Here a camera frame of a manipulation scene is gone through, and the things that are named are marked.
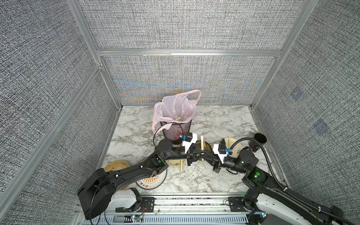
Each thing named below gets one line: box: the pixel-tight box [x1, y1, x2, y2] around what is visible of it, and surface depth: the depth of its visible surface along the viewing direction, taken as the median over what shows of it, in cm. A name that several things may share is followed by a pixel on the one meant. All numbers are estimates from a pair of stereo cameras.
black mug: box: [248, 132, 267, 153], surface depth 92 cm
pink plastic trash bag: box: [151, 89, 202, 135], surface depth 88 cm
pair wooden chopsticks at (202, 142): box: [200, 135, 204, 151], surface depth 58 cm
